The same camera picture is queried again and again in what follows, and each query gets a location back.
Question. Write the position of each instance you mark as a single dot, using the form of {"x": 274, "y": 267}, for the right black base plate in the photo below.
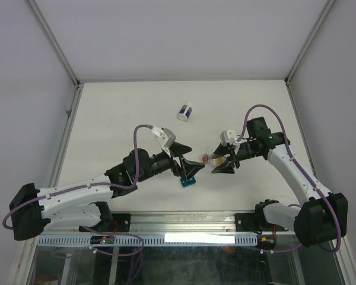
{"x": 256, "y": 223}

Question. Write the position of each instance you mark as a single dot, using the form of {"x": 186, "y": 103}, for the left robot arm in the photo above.
{"x": 34, "y": 210}

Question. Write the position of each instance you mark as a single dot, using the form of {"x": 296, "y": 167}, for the perforated cable tray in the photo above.
{"x": 168, "y": 239}

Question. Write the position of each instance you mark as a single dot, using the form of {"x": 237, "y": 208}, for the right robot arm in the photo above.
{"x": 320, "y": 216}

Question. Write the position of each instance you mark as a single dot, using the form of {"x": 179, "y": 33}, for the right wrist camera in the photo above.
{"x": 229, "y": 137}

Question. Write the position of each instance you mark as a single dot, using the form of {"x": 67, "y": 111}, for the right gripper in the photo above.
{"x": 226, "y": 167}

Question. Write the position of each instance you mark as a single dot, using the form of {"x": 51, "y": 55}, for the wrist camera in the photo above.
{"x": 164, "y": 136}
{"x": 229, "y": 137}

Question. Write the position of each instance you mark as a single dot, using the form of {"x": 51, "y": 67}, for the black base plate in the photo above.
{"x": 119, "y": 222}
{"x": 256, "y": 223}

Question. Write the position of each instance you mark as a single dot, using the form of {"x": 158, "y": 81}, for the aluminium mounting rail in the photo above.
{"x": 149, "y": 223}

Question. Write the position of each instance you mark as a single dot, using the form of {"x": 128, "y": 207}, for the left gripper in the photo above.
{"x": 188, "y": 168}

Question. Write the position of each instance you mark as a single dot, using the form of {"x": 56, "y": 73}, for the teal pill organizer box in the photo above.
{"x": 187, "y": 182}

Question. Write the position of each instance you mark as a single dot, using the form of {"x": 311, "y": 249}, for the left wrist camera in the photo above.
{"x": 164, "y": 136}

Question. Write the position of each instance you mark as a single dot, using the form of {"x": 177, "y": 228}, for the clear pill bottle yellow capsules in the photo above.
{"x": 213, "y": 160}

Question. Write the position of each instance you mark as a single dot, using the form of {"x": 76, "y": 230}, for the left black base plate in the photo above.
{"x": 119, "y": 222}

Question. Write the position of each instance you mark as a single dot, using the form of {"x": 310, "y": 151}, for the white blue pill bottle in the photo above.
{"x": 185, "y": 112}

